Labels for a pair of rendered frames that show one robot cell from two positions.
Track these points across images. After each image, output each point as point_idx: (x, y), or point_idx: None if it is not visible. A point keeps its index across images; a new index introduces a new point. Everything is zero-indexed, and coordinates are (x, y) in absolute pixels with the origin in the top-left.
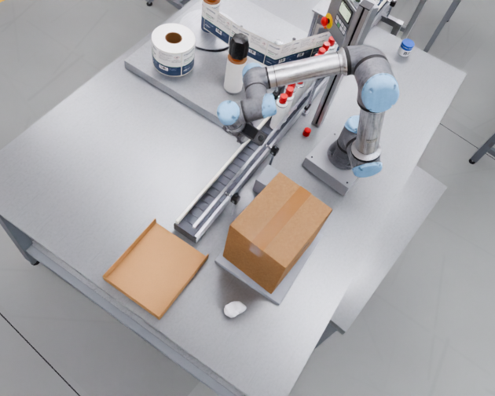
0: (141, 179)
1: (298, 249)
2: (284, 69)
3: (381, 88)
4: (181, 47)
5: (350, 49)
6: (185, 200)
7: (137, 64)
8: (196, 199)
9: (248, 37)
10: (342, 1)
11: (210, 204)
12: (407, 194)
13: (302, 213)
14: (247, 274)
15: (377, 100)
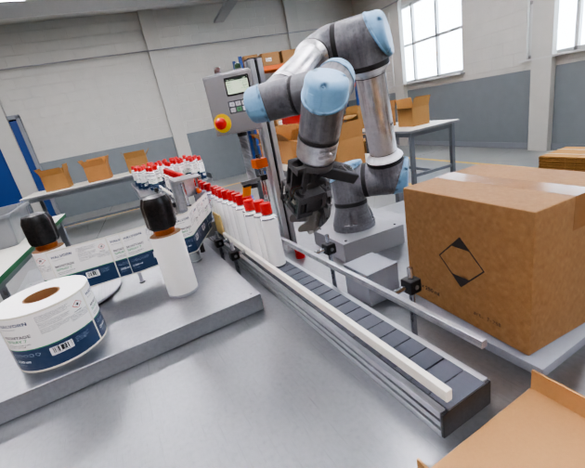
0: None
1: (573, 171)
2: (290, 66)
3: (383, 13)
4: (71, 288)
5: (308, 37)
6: (366, 397)
7: None
8: (388, 347)
9: (142, 236)
10: (225, 81)
11: (398, 344)
12: None
13: (490, 174)
14: (575, 322)
15: (387, 32)
